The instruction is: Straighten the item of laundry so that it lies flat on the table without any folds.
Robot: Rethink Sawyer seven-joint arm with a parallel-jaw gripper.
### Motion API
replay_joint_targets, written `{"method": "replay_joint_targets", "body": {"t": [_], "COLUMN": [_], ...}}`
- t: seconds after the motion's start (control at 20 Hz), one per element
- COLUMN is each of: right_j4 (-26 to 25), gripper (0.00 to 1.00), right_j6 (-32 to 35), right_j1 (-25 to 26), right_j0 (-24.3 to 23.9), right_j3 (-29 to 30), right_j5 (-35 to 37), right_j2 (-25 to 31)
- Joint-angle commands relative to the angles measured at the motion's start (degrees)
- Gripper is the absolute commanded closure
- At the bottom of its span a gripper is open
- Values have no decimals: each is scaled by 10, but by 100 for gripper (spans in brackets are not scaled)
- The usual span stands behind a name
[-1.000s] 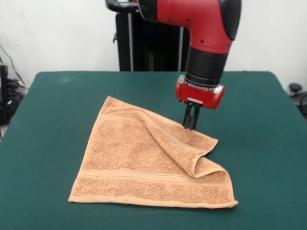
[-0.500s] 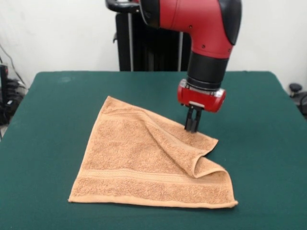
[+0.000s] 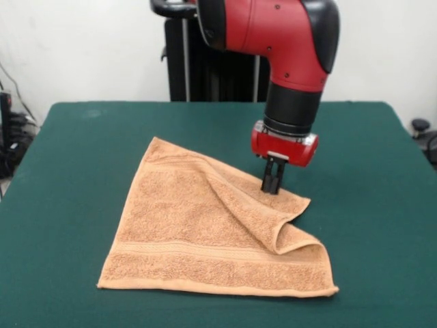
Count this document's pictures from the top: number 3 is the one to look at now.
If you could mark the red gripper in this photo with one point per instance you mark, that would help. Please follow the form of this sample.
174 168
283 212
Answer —
286 150

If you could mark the tan terry cloth towel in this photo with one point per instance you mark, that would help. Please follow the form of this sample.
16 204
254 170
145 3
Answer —
191 239

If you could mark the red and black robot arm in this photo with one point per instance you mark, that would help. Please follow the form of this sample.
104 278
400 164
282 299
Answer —
283 44

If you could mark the dark green table cloth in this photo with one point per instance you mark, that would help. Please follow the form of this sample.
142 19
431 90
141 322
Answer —
358 171

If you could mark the black electronics box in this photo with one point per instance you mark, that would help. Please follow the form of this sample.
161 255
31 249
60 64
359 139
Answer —
5 136

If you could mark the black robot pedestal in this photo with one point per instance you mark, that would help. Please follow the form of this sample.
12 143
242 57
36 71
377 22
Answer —
205 75

